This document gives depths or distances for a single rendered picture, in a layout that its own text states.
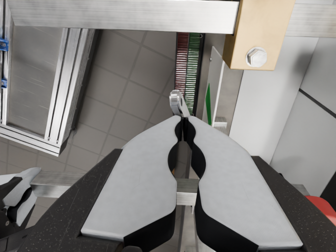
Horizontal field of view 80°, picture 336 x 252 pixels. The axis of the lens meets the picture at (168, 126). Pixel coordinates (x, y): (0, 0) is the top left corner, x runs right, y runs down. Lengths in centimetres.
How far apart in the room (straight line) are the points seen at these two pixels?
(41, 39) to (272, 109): 89
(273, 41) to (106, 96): 107
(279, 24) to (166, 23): 11
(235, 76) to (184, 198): 23
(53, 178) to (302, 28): 39
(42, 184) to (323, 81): 53
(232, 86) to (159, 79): 76
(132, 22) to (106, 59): 93
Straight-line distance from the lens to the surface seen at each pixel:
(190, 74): 39
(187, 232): 73
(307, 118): 52
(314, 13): 27
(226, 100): 42
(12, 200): 38
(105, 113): 129
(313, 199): 35
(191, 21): 24
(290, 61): 52
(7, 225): 38
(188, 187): 33
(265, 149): 62
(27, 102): 120
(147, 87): 116
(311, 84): 53
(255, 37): 24
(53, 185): 37
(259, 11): 24
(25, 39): 107
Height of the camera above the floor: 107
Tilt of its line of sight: 58 degrees down
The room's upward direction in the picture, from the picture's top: 175 degrees counter-clockwise
